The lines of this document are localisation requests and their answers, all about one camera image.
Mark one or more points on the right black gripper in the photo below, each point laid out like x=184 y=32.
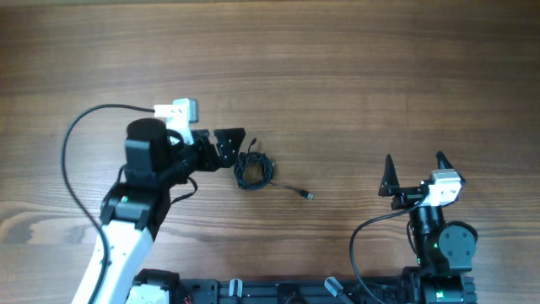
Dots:
x=390 y=187

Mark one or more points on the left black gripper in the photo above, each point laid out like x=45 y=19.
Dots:
x=210 y=162

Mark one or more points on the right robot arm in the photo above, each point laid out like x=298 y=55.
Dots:
x=444 y=249

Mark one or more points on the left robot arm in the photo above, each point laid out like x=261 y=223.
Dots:
x=133 y=211

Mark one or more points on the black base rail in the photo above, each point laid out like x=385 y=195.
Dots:
x=395 y=289

